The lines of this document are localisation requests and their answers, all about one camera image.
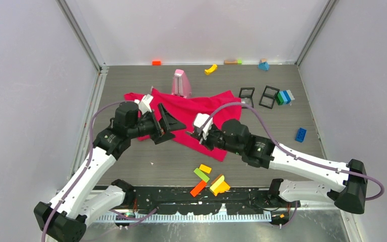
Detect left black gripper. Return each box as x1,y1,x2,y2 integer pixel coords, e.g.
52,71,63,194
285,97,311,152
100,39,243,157
128,103,185,144

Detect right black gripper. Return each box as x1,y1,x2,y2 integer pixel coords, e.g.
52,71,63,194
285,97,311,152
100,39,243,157
192,125,243,155

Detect red cloth garment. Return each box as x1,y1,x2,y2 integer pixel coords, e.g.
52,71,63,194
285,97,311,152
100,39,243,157
123,87,243,163

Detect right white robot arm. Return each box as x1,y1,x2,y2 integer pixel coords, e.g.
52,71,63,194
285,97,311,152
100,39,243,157
191,113,368,214

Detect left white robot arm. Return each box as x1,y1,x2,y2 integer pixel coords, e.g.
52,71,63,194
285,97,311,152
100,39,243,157
34,101,186,241

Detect green rectangular block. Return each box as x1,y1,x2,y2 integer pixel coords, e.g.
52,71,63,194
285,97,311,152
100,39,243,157
194,168,210,183

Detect pink metronome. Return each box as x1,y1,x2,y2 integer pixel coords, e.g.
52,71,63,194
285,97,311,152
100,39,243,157
171,69,192,98

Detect orange rectangular block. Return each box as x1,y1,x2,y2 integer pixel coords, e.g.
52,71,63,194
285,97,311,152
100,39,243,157
190,180,207,197

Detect yellow block pile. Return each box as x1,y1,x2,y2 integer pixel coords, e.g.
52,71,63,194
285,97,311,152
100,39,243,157
199,164,231,196

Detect small orange block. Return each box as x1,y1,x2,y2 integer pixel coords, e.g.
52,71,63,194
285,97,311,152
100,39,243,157
152,60,162,66

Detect yellow curved block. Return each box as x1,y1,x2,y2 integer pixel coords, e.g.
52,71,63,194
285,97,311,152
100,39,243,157
204,64,218,76

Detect tan wooden block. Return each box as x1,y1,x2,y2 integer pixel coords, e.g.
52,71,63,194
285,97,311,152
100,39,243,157
224,59,242,65

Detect stacked green blue bricks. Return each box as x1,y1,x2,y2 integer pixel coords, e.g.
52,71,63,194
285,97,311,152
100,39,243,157
276,90,295,105

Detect blue triangular block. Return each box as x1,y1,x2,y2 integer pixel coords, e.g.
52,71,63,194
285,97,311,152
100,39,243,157
257,58,270,71

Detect blue lego brick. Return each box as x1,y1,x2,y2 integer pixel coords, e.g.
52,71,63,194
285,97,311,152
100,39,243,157
295,128,307,143

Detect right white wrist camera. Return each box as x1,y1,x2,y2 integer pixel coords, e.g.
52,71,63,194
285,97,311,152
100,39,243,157
193,113,213,142

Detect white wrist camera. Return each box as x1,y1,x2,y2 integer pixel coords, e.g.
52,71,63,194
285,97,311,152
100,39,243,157
138,94,153,114
193,113,213,142

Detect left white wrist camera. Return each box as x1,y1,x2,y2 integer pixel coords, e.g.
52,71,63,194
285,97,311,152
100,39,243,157
138,94,153,114

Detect left black display frame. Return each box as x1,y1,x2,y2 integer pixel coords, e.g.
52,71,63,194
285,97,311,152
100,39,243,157
238,87,255,107

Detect black display frame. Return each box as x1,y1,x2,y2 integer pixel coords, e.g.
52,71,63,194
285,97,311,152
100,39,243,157
259,85,280,109
238,87,255,107

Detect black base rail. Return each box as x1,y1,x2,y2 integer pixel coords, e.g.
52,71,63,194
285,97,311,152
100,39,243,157
116,187,295,215

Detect right black display frame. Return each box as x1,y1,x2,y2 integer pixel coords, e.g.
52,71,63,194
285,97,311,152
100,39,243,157
259,85,280,109

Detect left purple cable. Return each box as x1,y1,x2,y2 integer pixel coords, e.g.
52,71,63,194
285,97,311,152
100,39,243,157
41,101,141,242

